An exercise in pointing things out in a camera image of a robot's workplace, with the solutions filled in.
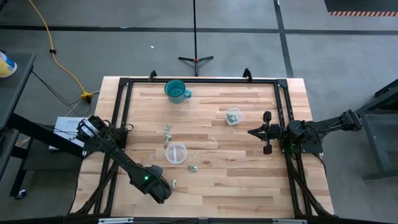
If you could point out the black metal cart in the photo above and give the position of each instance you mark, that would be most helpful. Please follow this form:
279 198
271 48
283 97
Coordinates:
379 124

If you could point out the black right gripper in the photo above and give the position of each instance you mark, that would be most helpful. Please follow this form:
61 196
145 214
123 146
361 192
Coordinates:
268 132

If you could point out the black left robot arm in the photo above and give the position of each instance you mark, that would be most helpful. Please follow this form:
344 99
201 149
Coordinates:
118 152

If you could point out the round clear plastic container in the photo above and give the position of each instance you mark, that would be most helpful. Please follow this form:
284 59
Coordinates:
176 152

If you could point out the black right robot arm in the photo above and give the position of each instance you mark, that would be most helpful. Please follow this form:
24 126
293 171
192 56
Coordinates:
320 129

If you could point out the white paper sheet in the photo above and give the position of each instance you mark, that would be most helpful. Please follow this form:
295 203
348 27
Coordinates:
66 127

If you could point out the black table clamp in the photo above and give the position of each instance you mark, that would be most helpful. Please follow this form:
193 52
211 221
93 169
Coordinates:
247 74
152 75

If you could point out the black mat with hazard stripes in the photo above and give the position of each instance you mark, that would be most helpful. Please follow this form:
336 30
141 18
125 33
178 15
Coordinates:
360 6

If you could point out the black tripod stand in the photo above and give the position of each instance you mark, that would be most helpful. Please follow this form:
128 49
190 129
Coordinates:
195 46

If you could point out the black side cart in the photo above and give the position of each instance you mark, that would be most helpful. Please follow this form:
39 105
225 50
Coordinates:
12 93

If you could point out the small square clear plastic cup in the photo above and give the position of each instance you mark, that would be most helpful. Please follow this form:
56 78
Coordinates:
239 112

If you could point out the black aluminium table frame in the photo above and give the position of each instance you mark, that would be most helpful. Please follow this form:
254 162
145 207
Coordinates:
202 80

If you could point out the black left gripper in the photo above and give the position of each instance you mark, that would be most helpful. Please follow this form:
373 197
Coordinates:
162 191

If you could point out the teal mug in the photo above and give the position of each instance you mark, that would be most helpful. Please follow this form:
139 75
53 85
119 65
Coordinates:
175 90

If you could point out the white label strip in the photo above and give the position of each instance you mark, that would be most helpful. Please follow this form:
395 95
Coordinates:
115 220

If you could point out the yellow and blue bag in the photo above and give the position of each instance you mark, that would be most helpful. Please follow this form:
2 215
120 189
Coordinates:
6 66

